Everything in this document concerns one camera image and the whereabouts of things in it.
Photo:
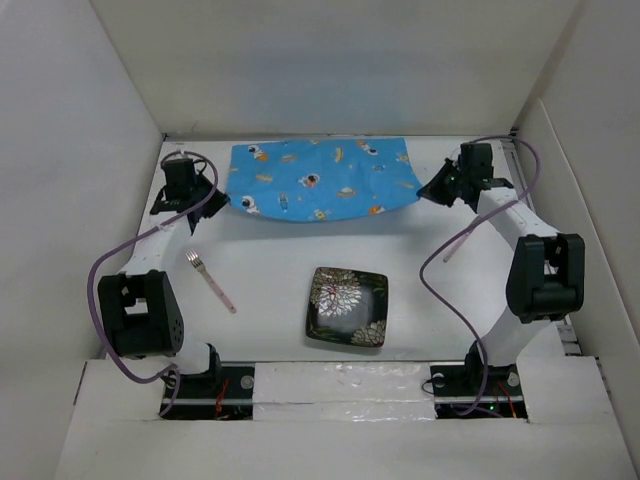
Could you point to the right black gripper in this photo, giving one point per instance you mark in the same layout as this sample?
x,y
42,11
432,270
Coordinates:
x,y
433,191

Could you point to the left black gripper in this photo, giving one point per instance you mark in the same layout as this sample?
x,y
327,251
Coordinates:
x,y
218,200

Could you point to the pink handled knife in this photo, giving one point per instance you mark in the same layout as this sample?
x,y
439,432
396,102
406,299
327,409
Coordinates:
x,y
452,250

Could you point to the blue space print cloth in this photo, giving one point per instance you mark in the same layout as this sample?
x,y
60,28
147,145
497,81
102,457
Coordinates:
x,y
321,180

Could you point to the black floral square plate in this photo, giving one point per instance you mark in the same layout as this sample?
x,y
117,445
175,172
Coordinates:
x,y
348,307

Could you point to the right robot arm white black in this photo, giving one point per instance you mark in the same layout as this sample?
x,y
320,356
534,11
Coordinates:
x,y
546,277

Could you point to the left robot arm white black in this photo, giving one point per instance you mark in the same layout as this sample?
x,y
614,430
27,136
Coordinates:
x,y
135,311

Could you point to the pink handled fork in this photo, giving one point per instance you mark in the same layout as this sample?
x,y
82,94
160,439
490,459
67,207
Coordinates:
x,y
197,263

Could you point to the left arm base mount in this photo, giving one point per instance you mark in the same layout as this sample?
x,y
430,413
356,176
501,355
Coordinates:
x,y
228,397

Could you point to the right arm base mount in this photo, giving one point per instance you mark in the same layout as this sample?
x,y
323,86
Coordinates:
x,y
460,394

